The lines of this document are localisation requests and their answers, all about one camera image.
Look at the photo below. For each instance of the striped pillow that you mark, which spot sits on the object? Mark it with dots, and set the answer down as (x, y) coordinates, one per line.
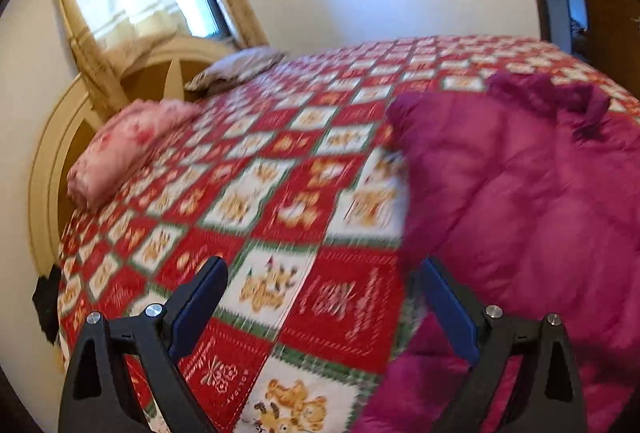
(235, 65)

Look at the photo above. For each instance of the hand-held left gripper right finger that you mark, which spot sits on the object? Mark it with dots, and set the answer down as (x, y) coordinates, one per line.
(450, 308)

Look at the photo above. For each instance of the dark cloth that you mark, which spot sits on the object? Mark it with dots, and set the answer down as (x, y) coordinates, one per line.
(47, 303)

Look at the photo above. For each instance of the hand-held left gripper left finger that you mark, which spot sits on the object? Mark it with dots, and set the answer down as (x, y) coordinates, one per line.
(197, 313)

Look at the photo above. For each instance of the cream wooden headboard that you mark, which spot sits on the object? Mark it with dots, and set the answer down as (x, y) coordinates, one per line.
(50, 153)

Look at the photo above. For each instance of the red checkered printed bedspread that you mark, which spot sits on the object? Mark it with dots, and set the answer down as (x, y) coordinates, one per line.
(300, 163)

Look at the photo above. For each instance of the pink folded quilt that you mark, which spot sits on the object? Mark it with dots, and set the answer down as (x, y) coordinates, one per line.
(125, 143)

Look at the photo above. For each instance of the magenta down jacket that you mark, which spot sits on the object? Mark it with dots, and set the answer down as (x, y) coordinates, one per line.
(525, 203)

